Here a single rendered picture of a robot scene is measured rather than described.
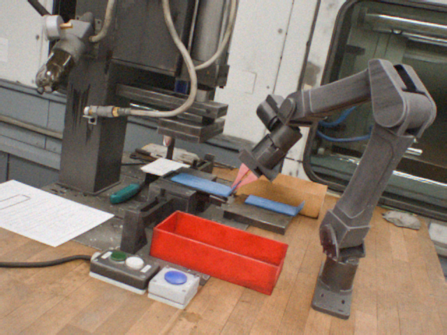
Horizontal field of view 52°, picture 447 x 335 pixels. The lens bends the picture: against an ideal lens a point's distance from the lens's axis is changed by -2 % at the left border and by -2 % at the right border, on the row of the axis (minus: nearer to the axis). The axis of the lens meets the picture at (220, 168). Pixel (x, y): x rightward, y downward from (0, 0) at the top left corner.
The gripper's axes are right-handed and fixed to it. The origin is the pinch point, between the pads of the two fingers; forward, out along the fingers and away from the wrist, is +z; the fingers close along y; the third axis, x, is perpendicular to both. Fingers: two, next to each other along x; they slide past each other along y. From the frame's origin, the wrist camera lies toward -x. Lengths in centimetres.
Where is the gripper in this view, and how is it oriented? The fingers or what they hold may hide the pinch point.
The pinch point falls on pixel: (234, 187)
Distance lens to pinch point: 109.4
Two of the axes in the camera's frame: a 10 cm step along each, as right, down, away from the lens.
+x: -2.7, 1.8, -9.5
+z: -6.6, 6.9, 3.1
